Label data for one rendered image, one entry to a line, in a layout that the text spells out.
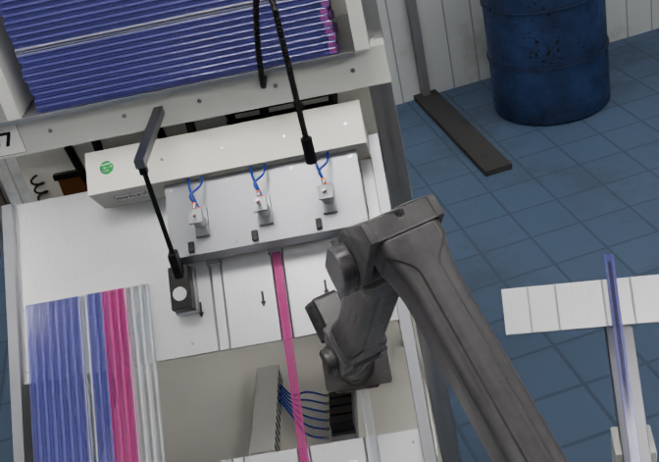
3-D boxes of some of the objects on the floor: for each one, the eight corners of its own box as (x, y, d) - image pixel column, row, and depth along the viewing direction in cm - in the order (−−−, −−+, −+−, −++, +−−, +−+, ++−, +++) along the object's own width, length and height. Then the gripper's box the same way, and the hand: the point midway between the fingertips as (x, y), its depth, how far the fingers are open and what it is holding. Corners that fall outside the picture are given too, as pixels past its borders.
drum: (580, 68, 462) (568, -99, 422) (633, 106, 414) (626, -77, 374) (477, 97, 458) (454, -69, 417) (520, 138, 410) (499, -44, 369)
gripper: (322, 389, 135) (333, 399, 149) (390, 378, 134) (395, 388, 149) (315, 344, 137) (328, 358, 151) (382, 333, 136) (388, 347, 151)
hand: (361, 373), depth 149 cm, fingers closed, pressing on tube
